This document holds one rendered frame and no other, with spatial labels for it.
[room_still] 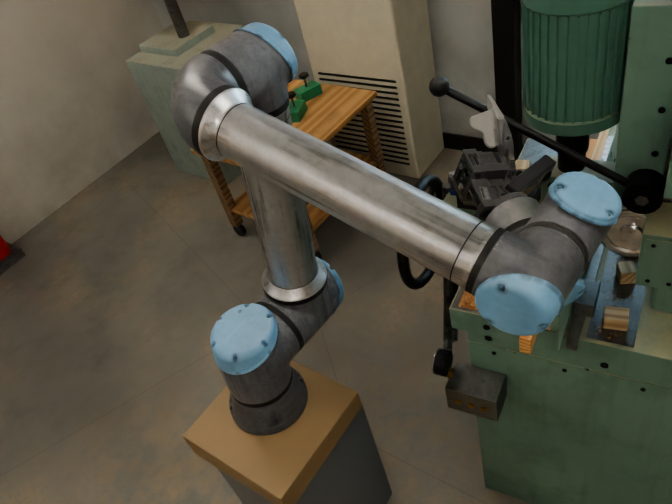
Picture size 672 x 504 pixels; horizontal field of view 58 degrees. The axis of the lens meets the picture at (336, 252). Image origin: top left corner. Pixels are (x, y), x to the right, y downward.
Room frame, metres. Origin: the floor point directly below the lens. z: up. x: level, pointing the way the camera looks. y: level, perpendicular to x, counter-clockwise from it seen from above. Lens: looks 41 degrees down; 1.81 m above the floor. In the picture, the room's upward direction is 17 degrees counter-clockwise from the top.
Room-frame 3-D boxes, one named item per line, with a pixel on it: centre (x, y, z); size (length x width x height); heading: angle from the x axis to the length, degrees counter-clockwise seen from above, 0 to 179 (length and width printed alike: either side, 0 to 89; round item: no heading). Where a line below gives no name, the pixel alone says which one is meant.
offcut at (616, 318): (0.71, -0.49, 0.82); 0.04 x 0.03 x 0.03; 58
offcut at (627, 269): (0.81, -0.57, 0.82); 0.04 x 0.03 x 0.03; 162
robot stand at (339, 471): (0.91, 0.26, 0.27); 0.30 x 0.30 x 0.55; 44
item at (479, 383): (0.79, -0.22, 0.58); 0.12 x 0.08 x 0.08; 52
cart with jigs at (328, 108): (2.42, 0.05, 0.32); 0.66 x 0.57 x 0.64; 133
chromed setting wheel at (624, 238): (0.73, -0.52, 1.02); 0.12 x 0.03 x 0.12; 52
